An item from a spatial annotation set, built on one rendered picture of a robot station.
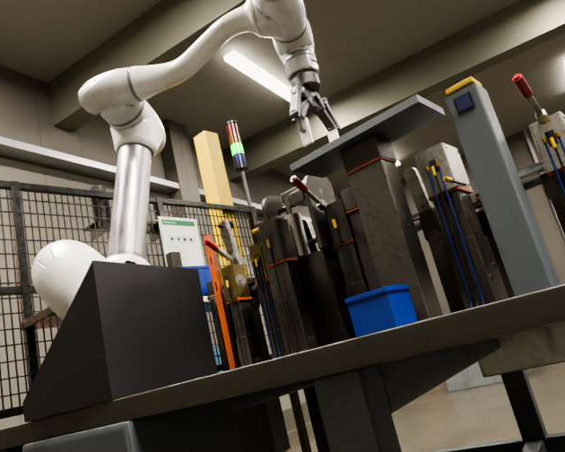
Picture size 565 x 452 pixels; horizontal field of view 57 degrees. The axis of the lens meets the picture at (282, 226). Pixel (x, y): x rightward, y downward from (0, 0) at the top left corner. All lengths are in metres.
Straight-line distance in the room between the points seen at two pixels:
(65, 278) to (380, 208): 0.71
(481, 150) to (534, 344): 0.92
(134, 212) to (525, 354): 1.30
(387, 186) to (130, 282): 0.60
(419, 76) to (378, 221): 4.68
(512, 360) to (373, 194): 0.89
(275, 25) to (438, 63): 4.55
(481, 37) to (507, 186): 4.77
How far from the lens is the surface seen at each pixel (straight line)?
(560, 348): 1.89
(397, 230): 1.18
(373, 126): 1.21
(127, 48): 4.42
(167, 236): 2.38
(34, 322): 1.87
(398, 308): 1.08
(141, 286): 1.13
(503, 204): 1.10
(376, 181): 1.22
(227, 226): 1.82
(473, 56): 5.76
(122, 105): 1.62
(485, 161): 1.12
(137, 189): 1.56
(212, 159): 2.84
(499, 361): 1.91
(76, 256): 1.25
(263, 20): 1.35
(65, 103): 4.82
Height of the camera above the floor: 0.68
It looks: 15 degrees up
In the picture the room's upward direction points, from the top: 14 degrees counter-clockwise
